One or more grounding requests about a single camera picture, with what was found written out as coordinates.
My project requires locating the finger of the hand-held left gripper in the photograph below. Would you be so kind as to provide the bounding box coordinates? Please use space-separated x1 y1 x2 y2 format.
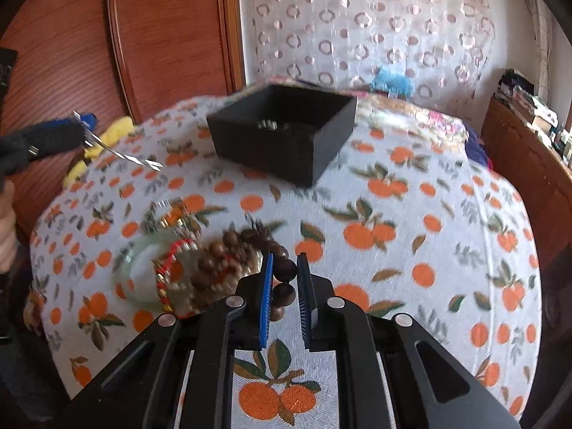
0 113 98 176

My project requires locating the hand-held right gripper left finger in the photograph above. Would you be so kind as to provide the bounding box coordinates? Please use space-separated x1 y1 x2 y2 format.
67 252 274 429

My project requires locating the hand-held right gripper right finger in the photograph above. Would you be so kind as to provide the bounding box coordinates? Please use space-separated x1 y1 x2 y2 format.
296 252 523 429

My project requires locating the brown wooden bead bracelet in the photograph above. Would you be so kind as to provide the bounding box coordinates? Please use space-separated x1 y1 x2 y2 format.
191 227 298 323

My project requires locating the silver chain bracelet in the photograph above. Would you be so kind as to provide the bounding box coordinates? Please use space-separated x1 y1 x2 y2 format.
73 112 164 173

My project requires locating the black jewelry box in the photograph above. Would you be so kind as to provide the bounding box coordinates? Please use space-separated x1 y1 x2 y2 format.
206 83 358 188

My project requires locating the person's left hand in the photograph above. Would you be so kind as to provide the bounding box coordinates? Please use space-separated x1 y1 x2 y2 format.
0 179 19 274

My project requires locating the orange print tablecloth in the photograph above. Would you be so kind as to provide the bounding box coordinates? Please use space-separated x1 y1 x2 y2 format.
28 90 542 429

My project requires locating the pale green jade bangle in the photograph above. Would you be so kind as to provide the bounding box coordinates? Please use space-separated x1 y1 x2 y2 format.
113 231 191 312

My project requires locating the wooden headboard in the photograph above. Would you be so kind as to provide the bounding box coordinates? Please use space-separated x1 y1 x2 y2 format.
0 0 247 237

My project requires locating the colourful floral quilt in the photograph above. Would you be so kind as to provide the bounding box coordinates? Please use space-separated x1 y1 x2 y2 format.
355 92 472 144

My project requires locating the purple cloth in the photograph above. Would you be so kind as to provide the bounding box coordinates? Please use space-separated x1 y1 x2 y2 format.
464 136 492 171

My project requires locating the blue plush toy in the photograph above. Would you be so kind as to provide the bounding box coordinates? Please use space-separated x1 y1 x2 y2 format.
370 66 419 100

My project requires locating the wooden cabinet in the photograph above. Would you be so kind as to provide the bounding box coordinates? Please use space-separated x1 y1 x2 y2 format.
482 95 572 255

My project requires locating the white circle pattern curtain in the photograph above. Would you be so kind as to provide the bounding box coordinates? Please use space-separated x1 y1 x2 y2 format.
243 0 498 100

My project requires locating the stack of books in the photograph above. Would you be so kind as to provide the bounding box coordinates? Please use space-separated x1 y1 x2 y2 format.
493 68 572 162

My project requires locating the pale pearl bead bracelet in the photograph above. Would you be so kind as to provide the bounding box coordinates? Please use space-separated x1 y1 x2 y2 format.
161 272 217 320

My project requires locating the red bead bracelet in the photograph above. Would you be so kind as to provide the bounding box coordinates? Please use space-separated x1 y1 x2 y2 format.
153 238 198 310

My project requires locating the gold and silver bracelet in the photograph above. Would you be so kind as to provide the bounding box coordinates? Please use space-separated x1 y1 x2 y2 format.
142 200 203 238

